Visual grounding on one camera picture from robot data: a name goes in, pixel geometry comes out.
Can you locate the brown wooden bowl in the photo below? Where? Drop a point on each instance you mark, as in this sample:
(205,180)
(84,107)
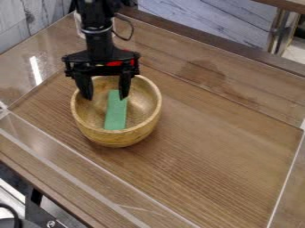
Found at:
(143,114)

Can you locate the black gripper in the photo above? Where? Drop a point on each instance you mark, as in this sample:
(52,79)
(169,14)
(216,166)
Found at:
(89,63)

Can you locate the red plush ball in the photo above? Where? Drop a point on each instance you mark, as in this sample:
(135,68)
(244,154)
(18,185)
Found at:
(121,57)

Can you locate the clear acrylic tray wall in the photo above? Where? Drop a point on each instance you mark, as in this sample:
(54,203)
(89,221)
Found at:
(97,196)

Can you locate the green stick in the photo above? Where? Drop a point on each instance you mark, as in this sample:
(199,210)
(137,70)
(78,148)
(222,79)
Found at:
(116,112)

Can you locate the black table frame leg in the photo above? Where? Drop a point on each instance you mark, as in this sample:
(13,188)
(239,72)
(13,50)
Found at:
(45,213)

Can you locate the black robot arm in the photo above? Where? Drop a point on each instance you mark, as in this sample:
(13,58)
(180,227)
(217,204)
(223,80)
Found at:
(98,13)

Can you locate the metal table leg background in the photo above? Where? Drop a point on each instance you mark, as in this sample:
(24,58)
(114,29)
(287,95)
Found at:
(283,31)

